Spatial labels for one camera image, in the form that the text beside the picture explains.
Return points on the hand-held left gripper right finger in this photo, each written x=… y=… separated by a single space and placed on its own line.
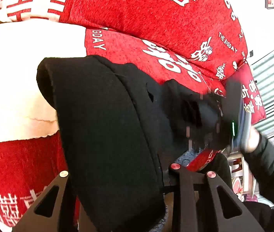
x=187 y=198

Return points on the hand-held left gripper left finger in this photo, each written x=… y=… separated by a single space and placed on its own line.
x=65 y=193

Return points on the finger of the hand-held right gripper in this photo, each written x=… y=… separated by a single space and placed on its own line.
x=190 y=99
x=207 y=133

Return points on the black pants with blue trim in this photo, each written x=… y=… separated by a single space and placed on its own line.
x=107 y=130

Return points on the person's right forearm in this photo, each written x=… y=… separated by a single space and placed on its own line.
x=272 y=169

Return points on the person's right hand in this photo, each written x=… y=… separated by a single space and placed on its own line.
x=252 y=141

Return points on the red printed cushion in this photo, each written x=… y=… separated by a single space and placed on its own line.
x=252 y=96

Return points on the grey roller shutter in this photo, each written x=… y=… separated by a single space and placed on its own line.
x=272 y=84

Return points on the cluttered shelf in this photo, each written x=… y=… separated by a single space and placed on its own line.
x=242 y=178

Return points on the red patterned quilt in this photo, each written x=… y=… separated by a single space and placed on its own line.
x=139 y=24

